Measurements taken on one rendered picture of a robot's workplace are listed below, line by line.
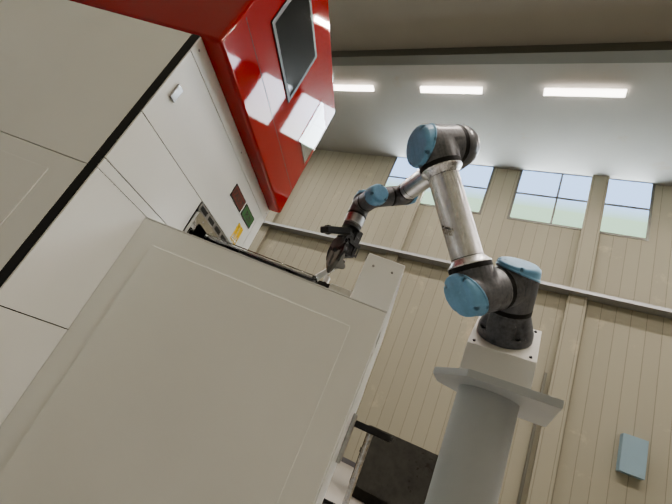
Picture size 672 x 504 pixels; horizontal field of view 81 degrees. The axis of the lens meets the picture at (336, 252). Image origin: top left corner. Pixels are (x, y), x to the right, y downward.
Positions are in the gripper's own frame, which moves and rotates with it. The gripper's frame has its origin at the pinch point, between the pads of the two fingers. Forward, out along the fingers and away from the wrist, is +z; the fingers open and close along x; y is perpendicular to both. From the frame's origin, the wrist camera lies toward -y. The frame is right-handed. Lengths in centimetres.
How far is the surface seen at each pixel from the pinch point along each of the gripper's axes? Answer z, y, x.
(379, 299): 18, -16, -49
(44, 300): 47, -70, -18
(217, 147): -9, -56, -4
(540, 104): -586, 421, 205
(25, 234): 38, -79, -22
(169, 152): 5, -66, -14
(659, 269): -393, 697, 71
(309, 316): 29, -30, -45
